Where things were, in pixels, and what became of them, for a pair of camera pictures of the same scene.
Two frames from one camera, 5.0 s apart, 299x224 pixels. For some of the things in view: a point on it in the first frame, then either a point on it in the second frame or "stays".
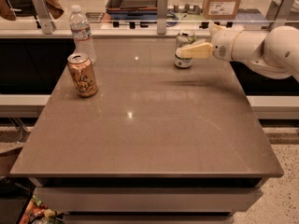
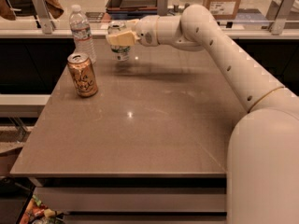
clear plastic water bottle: (81, 32) stays
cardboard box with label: (221, 2) stays
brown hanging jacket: (53, 5) stays
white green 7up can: (182, 39) → (121, 53)
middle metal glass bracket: (162, 12) stays
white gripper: (221, 46) → (147, 31)
